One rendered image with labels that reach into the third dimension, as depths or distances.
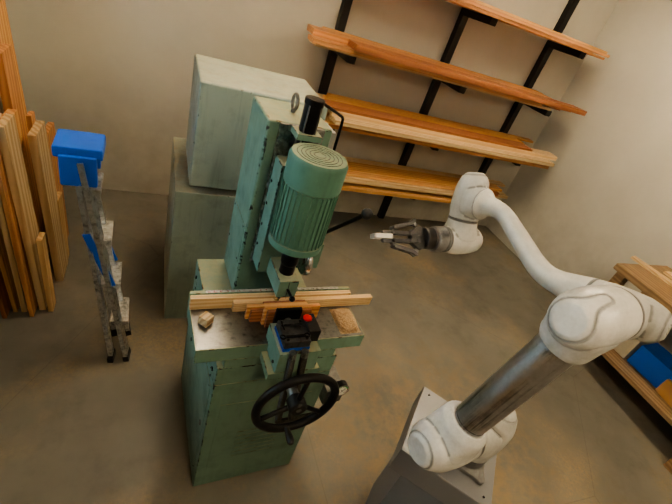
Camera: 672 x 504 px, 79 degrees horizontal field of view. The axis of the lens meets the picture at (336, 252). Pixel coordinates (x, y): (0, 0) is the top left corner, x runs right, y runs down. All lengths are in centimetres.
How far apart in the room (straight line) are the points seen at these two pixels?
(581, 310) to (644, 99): 364
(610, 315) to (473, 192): 60
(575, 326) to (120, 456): 185
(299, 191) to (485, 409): 78
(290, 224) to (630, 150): 365
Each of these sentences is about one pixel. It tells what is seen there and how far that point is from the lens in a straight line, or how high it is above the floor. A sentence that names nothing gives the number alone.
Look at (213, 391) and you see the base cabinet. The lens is 153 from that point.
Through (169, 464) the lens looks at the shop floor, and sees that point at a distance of 216.
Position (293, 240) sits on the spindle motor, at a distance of 123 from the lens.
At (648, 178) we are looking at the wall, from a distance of 433.
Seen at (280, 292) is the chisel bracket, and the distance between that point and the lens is 139.
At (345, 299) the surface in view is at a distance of 160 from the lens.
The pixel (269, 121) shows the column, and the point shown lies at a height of 151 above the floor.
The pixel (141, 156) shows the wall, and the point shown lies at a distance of 366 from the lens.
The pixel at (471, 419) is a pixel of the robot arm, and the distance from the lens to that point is 129.
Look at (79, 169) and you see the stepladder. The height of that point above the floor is 109.
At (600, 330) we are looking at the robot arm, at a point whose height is 151.
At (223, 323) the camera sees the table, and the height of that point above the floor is 90.
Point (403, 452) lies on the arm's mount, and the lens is 155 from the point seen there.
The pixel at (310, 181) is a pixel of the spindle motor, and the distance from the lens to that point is 113.
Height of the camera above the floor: 193
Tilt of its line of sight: 33 degrees down
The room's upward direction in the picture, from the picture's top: 20 degrees clockwise
